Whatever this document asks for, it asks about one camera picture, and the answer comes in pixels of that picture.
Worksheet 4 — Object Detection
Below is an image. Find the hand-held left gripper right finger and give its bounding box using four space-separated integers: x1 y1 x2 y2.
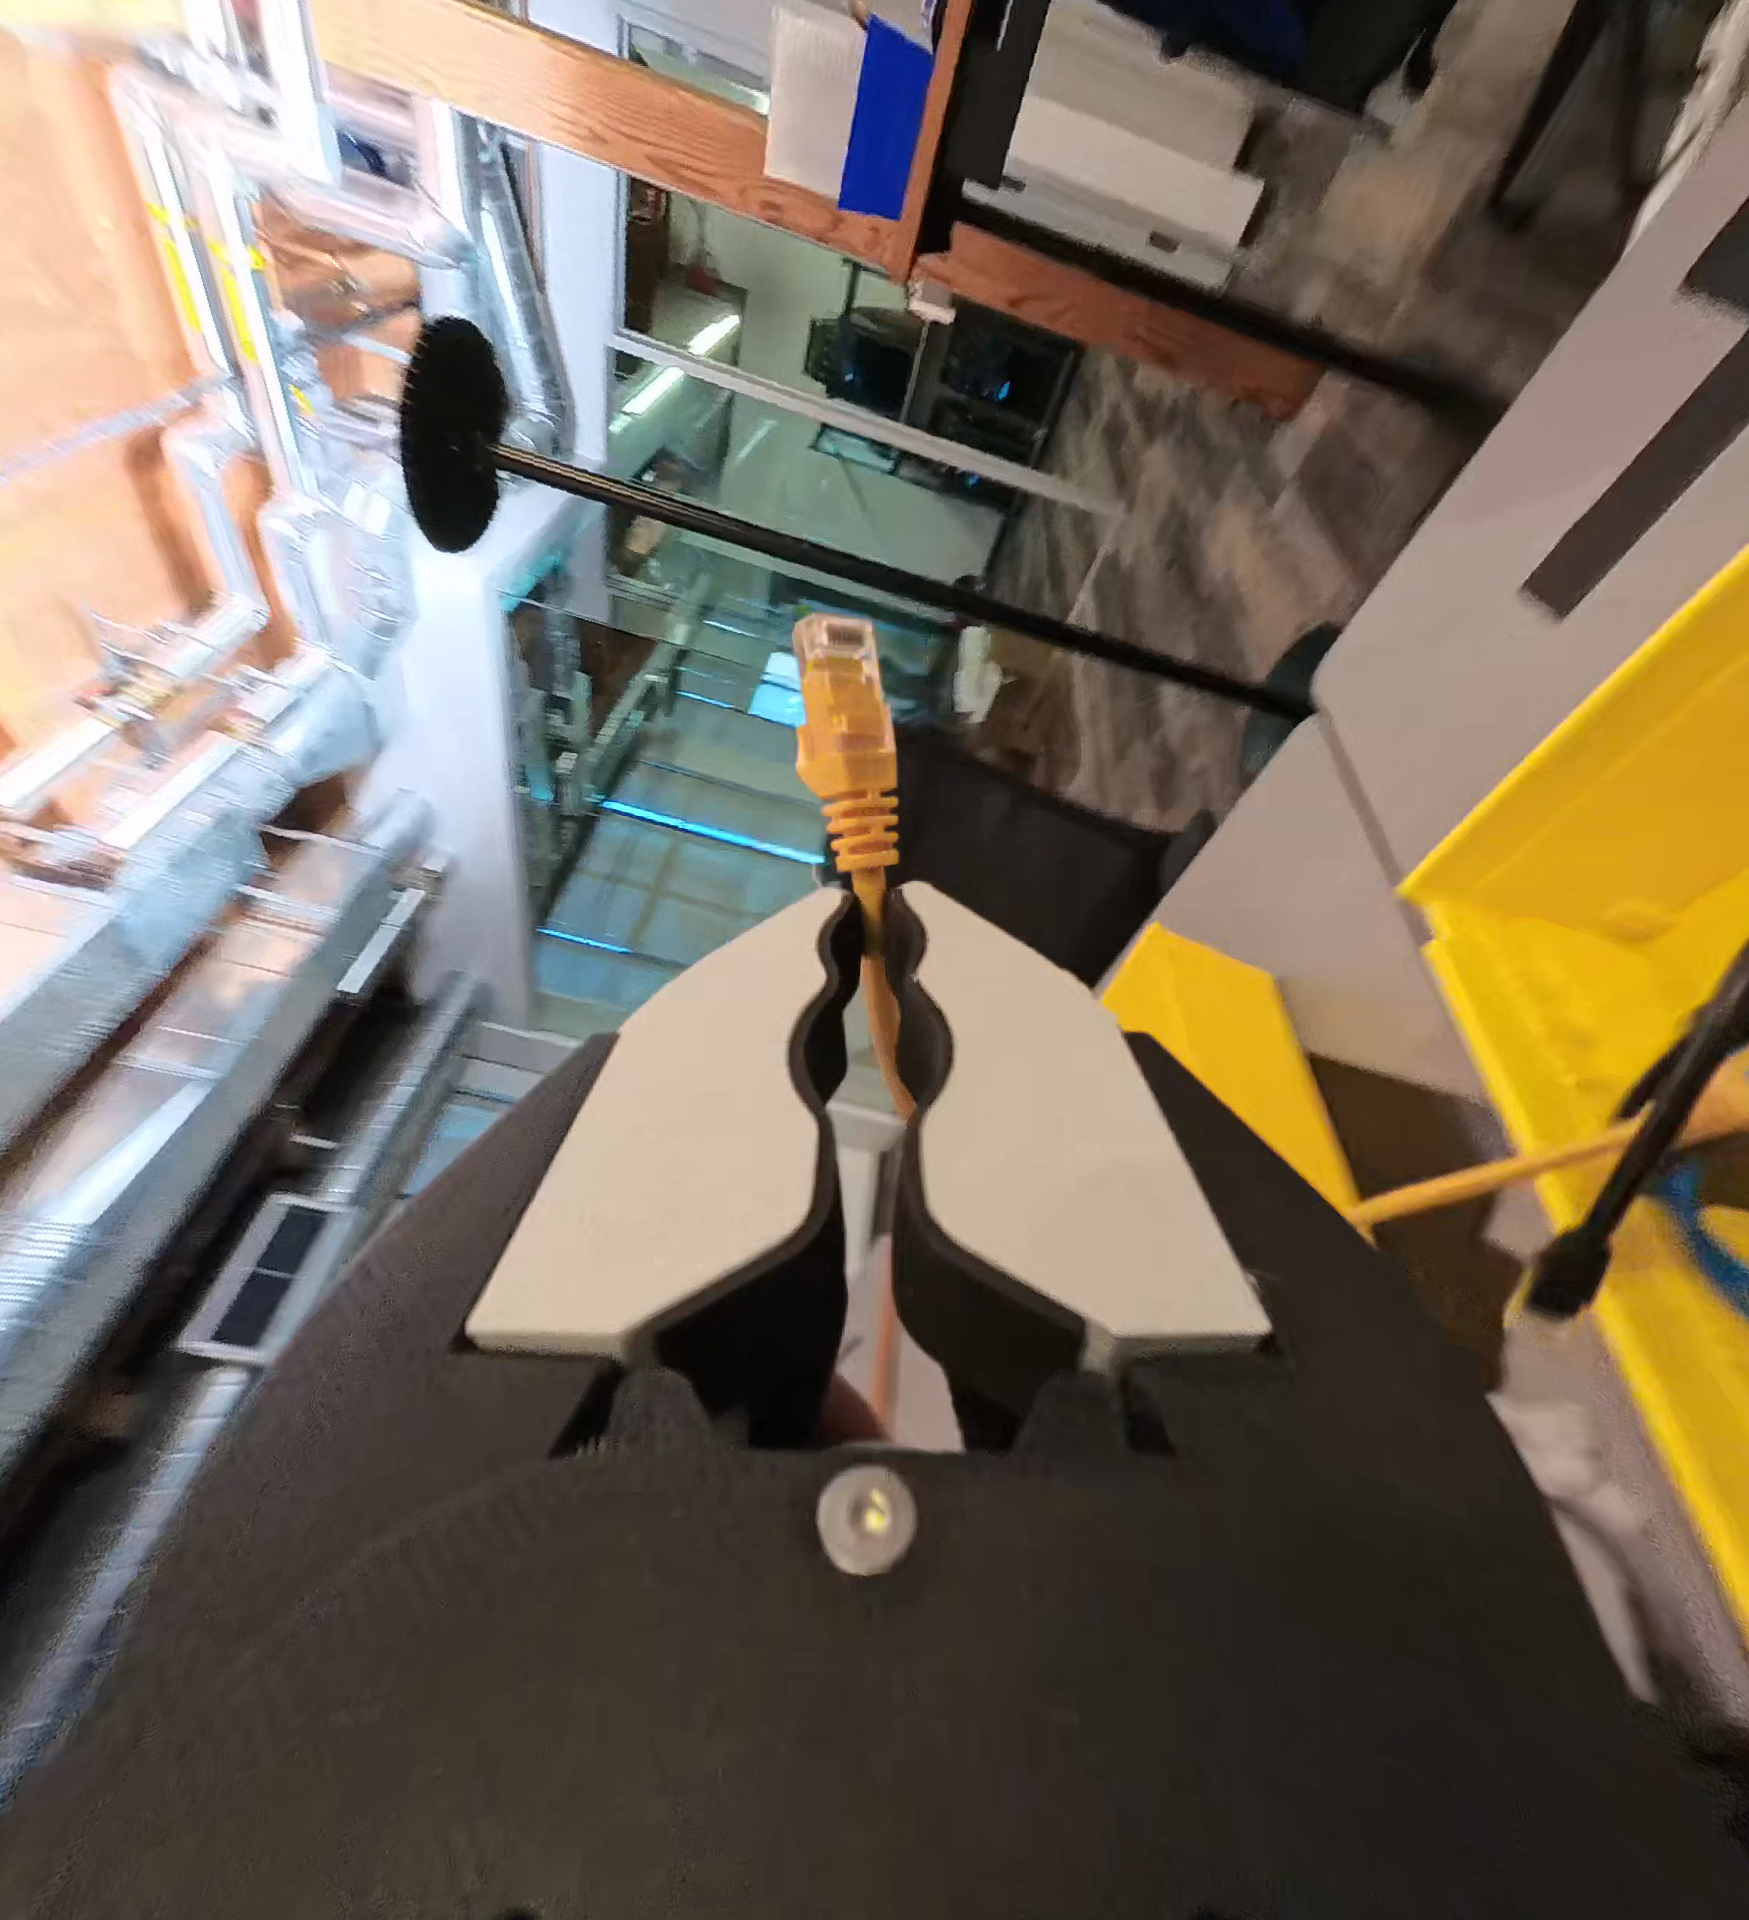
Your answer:
886 881 1276 1450

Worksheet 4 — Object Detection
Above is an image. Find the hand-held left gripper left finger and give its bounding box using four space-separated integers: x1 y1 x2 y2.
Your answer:
463 885 852 1444

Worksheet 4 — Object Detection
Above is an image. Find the orange ethernet cable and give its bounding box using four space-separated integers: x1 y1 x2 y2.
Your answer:
791 613 1749 1426

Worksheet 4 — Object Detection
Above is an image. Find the black ethernet cable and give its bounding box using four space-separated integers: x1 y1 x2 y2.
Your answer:
1521 885 1749 1322

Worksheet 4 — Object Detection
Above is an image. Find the yellow plastic bin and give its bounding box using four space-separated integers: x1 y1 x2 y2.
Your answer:
1097 924 1367 1222
1396 466 1749 1735

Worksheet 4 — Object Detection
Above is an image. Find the black pole stand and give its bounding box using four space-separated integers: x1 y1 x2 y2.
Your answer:
398 314 1318 721

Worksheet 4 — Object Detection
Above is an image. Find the white box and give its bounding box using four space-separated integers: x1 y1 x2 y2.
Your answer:
960 94 1269 295

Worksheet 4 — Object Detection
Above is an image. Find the wooden table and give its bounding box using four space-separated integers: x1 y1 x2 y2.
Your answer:
306 0 1333 421

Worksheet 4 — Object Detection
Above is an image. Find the blue panel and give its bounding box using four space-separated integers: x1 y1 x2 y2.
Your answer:
835 14 938 215

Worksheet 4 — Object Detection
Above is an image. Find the white foam block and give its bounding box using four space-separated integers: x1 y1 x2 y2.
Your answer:
763 0 876 197

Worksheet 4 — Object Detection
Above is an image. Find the silver air duct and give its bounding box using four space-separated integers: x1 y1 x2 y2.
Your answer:
446 114 579 460

